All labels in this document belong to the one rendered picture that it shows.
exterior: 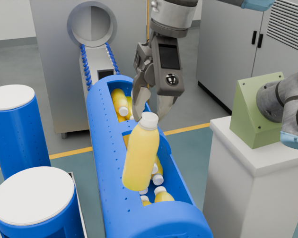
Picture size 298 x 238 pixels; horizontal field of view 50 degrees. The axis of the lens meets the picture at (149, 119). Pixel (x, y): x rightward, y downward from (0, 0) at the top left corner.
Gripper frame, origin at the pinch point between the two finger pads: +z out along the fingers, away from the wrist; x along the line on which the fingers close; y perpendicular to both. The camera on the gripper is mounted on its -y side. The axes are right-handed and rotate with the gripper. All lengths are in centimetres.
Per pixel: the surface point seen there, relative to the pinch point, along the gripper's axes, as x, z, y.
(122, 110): -14, 37, 59
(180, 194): -26, 42, 14
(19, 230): 26, 57, 17
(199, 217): -18.6, 26.8, -6.4
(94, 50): -25, 69, 192
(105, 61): -30, 66, 167
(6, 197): 30, 56, 31
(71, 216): 9, 58, 22
